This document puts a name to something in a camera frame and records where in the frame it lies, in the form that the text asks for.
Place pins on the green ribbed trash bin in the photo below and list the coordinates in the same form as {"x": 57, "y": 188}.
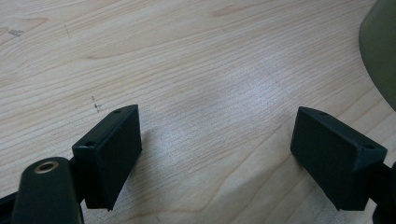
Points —
{"x": 381, "y": 46}

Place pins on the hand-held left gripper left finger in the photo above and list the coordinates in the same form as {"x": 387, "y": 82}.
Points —
{"x": 109, "y": 155}

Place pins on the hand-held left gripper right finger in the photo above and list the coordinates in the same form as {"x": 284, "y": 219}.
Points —
{"x": 330, "y": 155}

